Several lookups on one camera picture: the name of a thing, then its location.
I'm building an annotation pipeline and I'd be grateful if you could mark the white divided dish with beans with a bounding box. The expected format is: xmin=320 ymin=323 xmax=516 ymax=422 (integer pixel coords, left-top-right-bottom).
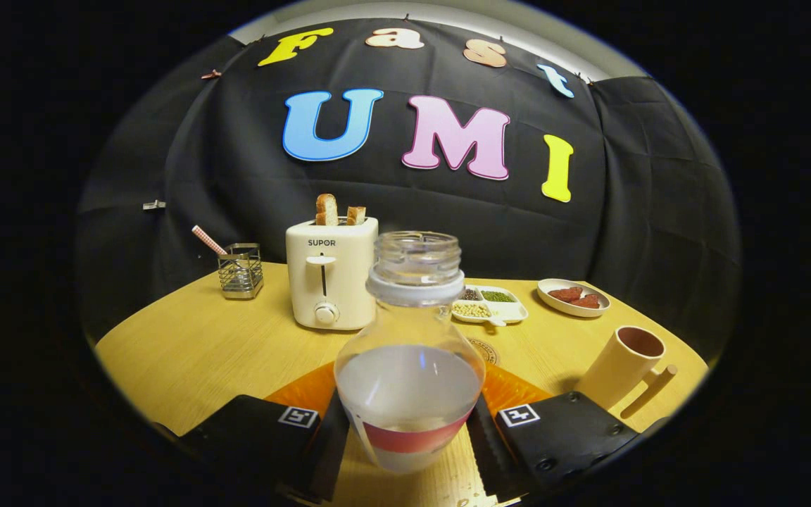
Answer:
xmin=451 ymin=284 xmax=529 ymax=327

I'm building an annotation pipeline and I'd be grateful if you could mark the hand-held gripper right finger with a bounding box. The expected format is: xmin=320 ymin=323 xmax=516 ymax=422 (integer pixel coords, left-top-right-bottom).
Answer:
xmin=465 ymin=363 xmax=667 ymax=502

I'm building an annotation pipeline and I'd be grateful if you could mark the striped straw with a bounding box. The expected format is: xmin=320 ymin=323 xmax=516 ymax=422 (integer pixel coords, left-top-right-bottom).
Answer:
xmin=191 ymin=225 xmax=228 ymax=256

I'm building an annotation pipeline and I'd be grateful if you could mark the white toaster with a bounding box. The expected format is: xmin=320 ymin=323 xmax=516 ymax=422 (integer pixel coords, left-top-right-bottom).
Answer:
xmin=285 ymin=216 xmax=379 ymax=331

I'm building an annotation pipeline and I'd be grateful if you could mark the black backdrop cloth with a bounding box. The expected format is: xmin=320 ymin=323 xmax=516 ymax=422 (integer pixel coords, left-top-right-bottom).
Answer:
xmin=75 ymin=18 xmax=741 ymax=367

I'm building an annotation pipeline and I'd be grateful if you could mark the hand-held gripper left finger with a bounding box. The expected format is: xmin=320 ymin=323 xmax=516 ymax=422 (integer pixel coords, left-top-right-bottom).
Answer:
xmin=159 ymin=361 xmax=351 ymax=504

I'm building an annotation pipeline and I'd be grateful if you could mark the beige cup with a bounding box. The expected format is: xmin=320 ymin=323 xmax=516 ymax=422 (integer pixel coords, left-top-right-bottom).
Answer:
xmin=576 ymin=325 xmax=679 ymax=420

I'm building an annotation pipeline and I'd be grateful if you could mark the wooden table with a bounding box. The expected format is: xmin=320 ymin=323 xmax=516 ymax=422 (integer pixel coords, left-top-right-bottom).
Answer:
xmin=94 ymin=262 xmax=710 ymax=507

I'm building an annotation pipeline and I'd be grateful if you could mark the metal mesh holder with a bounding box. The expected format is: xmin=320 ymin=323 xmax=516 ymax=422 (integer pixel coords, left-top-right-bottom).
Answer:
xmin=218 ymin=243 xmax=265 ymax=301

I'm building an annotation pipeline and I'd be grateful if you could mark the round cork coaster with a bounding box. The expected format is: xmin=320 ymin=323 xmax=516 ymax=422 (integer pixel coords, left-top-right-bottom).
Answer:
xmin=465 ymin=337 xmax=499 ymax=367

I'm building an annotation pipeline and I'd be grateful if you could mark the white plate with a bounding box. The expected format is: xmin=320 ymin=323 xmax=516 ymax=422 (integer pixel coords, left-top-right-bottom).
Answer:
xmin=536 ymin=278 xmax=612 ymax=318

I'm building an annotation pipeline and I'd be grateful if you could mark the clear juice bottle red label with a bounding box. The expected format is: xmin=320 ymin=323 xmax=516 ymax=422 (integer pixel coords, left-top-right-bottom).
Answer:
xmin=334 ymin=231 xmax=486 ymax=474

